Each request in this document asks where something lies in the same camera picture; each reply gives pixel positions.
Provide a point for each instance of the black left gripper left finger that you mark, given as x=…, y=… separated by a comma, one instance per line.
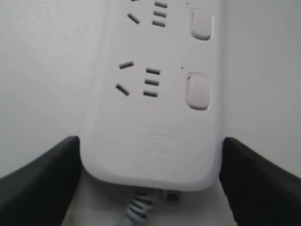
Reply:
x=40, y=193

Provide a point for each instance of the white five-outlet power strip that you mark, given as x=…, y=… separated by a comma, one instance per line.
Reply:
x=154, y=113

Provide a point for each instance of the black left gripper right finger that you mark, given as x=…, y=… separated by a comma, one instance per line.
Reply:
x=259, y=192

